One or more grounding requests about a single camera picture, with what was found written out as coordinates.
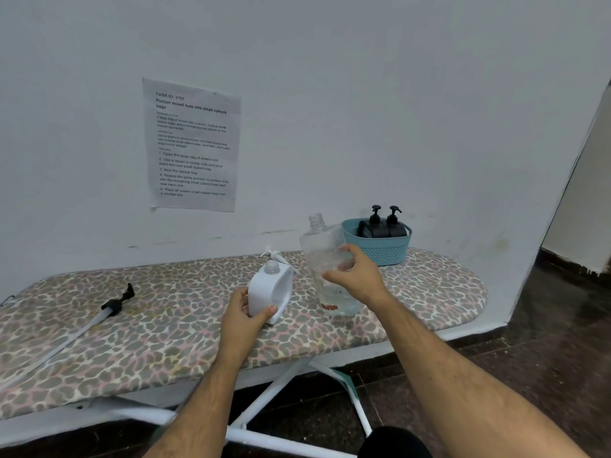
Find person's right hand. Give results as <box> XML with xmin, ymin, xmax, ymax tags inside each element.
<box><xmin>322</xmin><ymin>244</ymin><xmax>395</xmax><ymax>310</ymax></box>

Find person's left hand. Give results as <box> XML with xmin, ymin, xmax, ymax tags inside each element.
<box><xmin>218</xmin><ymin>287</ymin><xmax>279</xmax><ymax>373</ymax></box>

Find white square soap dispenser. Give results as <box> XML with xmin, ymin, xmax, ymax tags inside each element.
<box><xmin>249</xmin><ymin>260</ymin><xmax>293</xmax><ymax>326</ymax></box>

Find transparent bottle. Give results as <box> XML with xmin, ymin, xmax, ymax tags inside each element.
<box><xmin>299</xmin><ymin>213</ymin><xmax>366</xmax><ymax>318</ymax></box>

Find black pump with long tube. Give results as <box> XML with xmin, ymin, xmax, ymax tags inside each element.
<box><xmin>0</xmin><ymin>283</ymin><xmax>136</xmax><ymax>392</ymax></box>

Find person's left forearm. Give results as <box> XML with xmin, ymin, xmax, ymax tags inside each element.
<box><xmin>143</xmin><ymin>355</ymin><xmax>239</xmax><ymax>458</ymax></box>

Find person's right forearm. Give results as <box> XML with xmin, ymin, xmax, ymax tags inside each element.
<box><xmin>372</xmin><ymin>295</ymin><xmax>591</xmax><ymax>458</ymax></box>

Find person's right leg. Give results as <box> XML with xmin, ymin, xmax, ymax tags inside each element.
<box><xmin>356</xmin><ymin>426</ymin><xmax>433</xmax><ymax>458</ymax></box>

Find teal plastic basket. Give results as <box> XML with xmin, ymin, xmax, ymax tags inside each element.
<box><xmin>341</xmin><ymin>218</ymin><xmax>413</xmax><ymax>268</ymax></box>

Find white ironing board legs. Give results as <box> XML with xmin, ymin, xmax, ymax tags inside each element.
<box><xmin>71</xmin><ymin>357</ymin><xmax>373</xmax><ymax>458</ymax></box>

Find small white pump head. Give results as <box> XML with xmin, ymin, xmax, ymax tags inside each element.
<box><xmin>260</xmin><ymin>246</ymin><xmax>299</xmax><ymax>277</ymax></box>

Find leopard print ironing board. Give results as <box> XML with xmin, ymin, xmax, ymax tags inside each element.
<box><xmin>0</xmin><ymin>247</ymin><xmax>489</xmax><ymax>420</ymax></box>

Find printed paper sheet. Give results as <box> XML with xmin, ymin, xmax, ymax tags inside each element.
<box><xmin>142</xmin><ymin>77</ymin><xmax>242</xmax><ymax>213</ymax></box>

